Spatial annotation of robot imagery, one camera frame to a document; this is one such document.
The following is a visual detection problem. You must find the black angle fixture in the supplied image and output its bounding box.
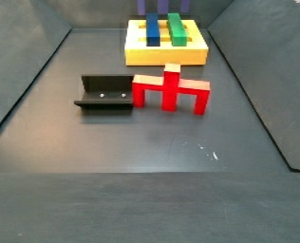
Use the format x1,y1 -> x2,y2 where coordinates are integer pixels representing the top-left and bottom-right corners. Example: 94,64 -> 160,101
74,75 -> 134,109

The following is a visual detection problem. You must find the green bar block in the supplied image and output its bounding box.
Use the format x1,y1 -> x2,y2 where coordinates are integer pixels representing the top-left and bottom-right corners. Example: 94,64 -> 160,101
168,12 -> 188,47

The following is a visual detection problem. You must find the blue bar block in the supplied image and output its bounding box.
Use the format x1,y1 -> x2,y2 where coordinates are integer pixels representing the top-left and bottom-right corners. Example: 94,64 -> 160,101
146,13 -> 161,47

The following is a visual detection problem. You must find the purple three-legged block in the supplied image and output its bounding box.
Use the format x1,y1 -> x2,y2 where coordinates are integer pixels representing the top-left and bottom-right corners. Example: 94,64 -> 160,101
137,0 -> 190,15

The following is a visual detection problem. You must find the red three-legged block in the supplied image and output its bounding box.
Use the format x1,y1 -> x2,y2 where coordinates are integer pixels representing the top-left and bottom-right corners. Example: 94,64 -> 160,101
133,64 -> 212,115

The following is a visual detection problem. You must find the yellow slotted board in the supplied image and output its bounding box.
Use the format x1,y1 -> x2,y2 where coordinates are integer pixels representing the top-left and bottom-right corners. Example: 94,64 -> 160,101
125,20 -> 209,65

